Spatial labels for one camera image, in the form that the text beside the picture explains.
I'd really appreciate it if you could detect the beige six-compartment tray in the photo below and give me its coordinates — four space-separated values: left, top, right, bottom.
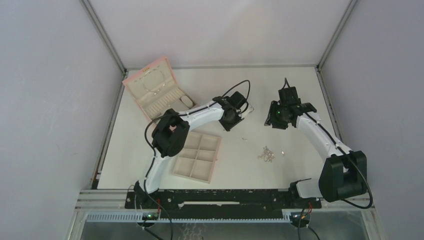
172 131 221 184

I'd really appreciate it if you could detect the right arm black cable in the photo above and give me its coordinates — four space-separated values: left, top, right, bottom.
281 77 374 210

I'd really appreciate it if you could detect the silver chain pile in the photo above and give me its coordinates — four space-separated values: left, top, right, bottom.
257 145 276 163

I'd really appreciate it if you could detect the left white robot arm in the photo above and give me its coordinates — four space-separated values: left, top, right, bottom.
134 91 252 209

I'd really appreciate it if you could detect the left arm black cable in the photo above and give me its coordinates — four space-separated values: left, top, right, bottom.
134 79 252 213

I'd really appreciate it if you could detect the black mounting base plate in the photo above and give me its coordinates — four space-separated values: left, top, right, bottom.
124 189 322 220

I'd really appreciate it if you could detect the silver hoop necklace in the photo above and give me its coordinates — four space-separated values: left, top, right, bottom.
141 67 168 95

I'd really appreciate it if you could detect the white slotted cable duct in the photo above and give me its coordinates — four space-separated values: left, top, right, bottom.
85 211 299 223

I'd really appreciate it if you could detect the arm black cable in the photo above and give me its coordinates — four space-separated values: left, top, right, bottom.
281 77 374 210
134 79 252 213

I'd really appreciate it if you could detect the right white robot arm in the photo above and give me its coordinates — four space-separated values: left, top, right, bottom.
264 86 369 208

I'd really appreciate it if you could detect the pink jewelry box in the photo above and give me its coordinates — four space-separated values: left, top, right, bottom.
122 56 198 120

